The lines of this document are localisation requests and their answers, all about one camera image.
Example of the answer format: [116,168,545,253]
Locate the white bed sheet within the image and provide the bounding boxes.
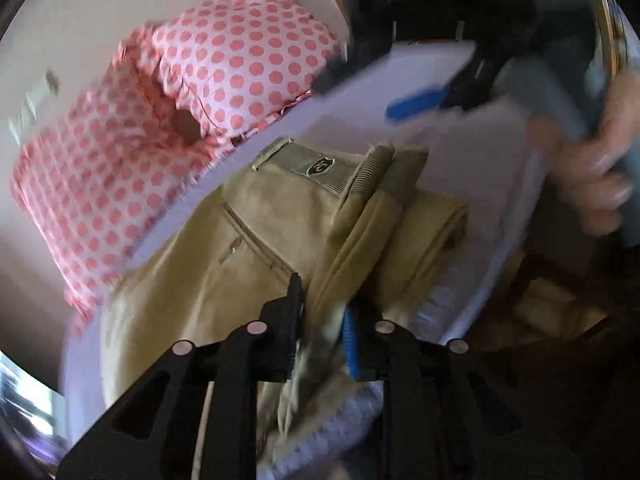
[62,40,551,480]

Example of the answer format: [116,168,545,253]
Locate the person's right hand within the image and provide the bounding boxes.
[527,67,640,236]

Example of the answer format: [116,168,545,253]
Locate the pink polka dot pillow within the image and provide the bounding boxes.
[10,40,226,321]
[145,0,343,138]

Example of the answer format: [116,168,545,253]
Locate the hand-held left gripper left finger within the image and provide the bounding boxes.
[59,272,306,480]

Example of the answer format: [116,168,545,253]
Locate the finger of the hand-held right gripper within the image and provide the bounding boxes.
[385,47,506,123]
[312,52,391,96]

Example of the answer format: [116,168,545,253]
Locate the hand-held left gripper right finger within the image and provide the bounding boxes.
[343,305,583,480]

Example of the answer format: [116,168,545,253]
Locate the beige pants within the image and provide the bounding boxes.
[97,137,468,466]

